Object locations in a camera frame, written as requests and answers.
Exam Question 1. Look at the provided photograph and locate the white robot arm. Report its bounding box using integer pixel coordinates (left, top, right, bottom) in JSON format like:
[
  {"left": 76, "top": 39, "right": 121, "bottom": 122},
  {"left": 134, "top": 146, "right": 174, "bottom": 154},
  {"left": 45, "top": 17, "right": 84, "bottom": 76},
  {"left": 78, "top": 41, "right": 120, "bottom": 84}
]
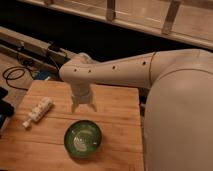
[{"left": 59, "top": 49, "right": 213, "bottom": 171}]

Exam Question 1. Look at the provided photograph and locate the black clamp on rail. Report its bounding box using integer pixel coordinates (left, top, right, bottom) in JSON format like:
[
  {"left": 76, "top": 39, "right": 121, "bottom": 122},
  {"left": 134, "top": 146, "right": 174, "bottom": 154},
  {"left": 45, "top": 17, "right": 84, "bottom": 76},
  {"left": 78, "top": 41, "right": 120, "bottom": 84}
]
[{"left": 48, "top": 42, "right": 67, "bottom": 58}]

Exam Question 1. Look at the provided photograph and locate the metal rail frame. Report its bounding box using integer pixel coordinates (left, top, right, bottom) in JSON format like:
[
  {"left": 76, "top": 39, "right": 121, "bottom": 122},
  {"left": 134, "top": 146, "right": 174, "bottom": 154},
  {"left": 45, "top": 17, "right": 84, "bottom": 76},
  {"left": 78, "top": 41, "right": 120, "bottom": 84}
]
[{"left": 0, "top": 26, "right": 75, "bottom": 65}]

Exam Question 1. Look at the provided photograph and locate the black device at left edge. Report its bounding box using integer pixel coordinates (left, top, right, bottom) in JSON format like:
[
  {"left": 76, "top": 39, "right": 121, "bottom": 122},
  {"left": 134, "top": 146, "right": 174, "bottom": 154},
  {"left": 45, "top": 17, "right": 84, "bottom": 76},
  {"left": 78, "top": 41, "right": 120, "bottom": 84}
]
[{"left": 0, "top": 87, "right": 14, "bottom": 129}]

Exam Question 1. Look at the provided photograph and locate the black coiled cable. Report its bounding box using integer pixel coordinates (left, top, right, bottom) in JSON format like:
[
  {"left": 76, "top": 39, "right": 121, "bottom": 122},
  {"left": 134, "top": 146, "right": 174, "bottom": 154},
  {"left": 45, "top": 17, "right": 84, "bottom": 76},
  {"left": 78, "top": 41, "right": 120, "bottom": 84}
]
[{"left": 2, "top": 65, "right": 34, "bottom": 91}]

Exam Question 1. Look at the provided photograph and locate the green ceramic bowl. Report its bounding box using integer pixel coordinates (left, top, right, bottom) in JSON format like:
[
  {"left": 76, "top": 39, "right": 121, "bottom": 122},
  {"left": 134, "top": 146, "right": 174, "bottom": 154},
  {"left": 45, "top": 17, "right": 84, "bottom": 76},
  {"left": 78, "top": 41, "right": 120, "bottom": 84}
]
[{"left": 64, "top": 120, "right": 102, "bottom": 159}]

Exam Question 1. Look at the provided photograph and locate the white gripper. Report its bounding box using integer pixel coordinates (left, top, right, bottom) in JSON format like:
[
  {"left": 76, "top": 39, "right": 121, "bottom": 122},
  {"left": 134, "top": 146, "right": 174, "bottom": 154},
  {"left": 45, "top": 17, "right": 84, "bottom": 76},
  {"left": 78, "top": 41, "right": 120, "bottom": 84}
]
[{"left": 70, "top": 84, "right": 97, "bottom": 114}]

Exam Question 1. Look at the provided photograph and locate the blue object behind table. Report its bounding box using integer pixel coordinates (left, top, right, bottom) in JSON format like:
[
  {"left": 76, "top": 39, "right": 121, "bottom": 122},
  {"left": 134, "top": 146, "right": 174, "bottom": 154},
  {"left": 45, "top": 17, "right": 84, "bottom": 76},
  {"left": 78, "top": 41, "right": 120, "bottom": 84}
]
[{"left": 34, "top": 71, "right": 50, "bottom": 80}]

